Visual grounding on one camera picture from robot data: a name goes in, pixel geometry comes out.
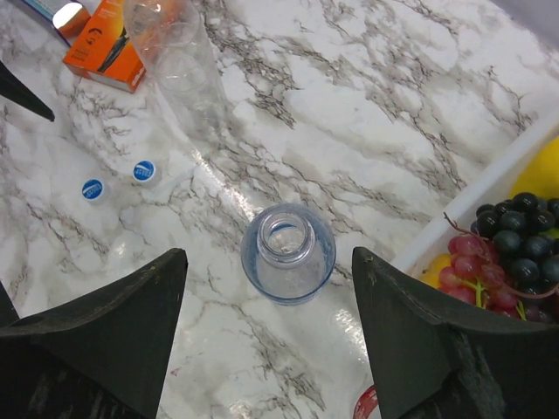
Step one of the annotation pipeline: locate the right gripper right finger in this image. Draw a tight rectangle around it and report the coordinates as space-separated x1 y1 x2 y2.
352 247 558 418

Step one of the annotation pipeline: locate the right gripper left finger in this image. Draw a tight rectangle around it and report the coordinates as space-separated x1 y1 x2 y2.
1 248 188 418

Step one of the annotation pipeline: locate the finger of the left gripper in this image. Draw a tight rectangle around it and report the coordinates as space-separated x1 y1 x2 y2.
0 62 55 122

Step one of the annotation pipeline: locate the red bottle cap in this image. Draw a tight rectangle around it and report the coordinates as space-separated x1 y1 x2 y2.
352 385 381 419

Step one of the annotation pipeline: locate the blue white bottle cap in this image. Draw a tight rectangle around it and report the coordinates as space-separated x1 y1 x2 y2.
132 160 160 186

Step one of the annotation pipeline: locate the blue label plastic bottle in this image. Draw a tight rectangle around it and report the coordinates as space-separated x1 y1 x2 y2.
241 203 336 306

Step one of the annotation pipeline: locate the clear empty plastic bottle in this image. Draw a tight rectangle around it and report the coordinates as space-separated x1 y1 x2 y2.
122 0 226 136

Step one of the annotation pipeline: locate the yellow lemon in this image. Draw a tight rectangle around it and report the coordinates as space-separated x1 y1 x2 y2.
419 253 451 288

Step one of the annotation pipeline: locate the purple toothpaste box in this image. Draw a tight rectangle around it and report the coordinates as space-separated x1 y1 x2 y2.
23 0 91 46

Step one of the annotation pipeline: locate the orange razor box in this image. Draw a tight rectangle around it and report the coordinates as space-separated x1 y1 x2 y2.
63 0 145 93

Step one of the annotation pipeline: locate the red grape bunch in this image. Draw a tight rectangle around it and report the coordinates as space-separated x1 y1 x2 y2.
435 221 558 324

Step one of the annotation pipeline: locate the white fruit basket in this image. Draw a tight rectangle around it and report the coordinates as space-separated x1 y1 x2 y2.
391 115 558 278

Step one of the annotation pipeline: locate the dark blue grape bunch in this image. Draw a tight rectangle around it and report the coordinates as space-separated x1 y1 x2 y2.
471 192 558 306

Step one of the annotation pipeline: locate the yellow mango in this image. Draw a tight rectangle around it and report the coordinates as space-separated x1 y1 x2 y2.
509 138 559 199

